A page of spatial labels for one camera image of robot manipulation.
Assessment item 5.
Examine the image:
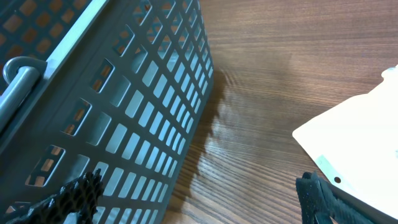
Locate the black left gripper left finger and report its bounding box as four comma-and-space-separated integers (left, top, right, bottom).
6, 169, 104, 224

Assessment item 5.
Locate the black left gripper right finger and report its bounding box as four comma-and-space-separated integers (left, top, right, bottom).
295, 172, 397, 224

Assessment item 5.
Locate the white snack pouch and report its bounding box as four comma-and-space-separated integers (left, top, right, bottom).
292, 67, 397, 218

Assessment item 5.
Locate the grey plastic mesh basket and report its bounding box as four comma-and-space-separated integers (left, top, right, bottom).
1, 0, 214, 223

